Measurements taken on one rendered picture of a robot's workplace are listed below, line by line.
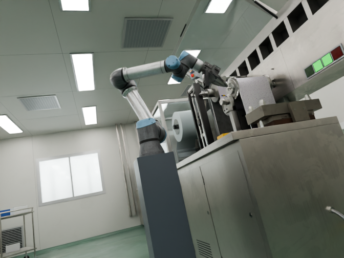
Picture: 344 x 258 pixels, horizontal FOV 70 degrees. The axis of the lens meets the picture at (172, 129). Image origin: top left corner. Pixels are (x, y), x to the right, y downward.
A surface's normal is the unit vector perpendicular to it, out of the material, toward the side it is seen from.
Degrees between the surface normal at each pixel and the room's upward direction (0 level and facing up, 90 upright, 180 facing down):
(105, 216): 90
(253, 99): 90
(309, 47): 90
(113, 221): 90
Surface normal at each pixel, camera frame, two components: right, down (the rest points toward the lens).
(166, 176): 0.23, -0.29
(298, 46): -0.94, 0.13
